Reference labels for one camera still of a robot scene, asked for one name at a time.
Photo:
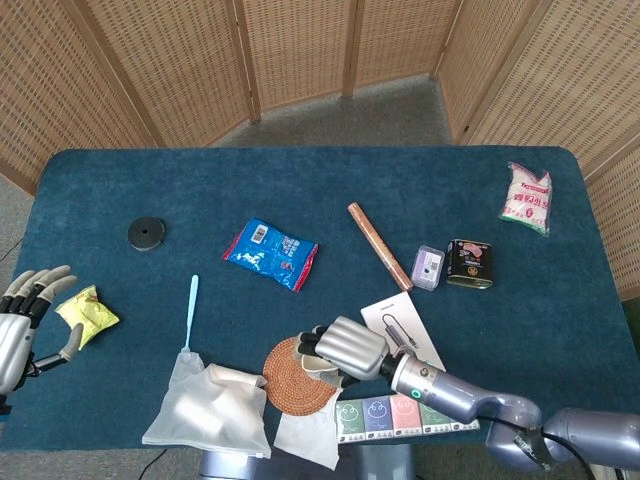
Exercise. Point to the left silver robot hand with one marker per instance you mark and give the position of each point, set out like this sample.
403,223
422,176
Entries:
12,340

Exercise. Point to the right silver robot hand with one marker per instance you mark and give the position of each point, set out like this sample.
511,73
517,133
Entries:
352,347

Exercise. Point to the white paper cup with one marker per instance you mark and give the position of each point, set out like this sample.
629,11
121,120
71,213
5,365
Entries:
315,368

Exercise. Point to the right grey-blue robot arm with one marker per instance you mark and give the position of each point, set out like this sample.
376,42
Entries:
460,397

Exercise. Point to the round woven rattan coaster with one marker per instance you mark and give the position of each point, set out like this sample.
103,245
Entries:
287,387

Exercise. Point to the white USB hub box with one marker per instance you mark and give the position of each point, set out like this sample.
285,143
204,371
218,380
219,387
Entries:
395,312

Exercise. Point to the yellow snack packet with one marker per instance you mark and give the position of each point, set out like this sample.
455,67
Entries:
90,315

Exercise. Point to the multicolour pocket tissue pack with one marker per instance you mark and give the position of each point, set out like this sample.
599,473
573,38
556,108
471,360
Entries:
405,417

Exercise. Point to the white paper tissue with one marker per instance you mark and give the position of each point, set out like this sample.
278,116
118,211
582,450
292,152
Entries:
307,437

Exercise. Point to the clear box with purple insert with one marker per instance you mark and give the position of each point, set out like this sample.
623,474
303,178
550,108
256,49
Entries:
427,267

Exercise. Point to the blue snack bag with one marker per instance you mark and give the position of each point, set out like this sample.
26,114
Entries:
270,255

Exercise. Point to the grey-blue robot torso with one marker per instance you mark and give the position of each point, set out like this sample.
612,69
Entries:
300,465

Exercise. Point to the dark green meat can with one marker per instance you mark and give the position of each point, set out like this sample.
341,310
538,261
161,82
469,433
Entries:
470,265

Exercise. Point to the translucent white zip bag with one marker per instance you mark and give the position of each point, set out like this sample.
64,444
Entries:
210,410

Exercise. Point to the light blue plastic brush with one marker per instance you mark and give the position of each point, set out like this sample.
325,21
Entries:
192,310

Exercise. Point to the black tape roll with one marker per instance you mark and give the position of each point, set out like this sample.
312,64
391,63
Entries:
146,234

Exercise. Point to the blue velvet tablecloth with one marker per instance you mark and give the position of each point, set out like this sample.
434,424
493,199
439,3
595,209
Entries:
300,180

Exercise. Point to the white and pink candy bag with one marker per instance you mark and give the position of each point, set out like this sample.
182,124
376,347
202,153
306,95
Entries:
527,200

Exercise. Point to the woven bamboo folding screen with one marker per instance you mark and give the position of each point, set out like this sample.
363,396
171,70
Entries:
175,65

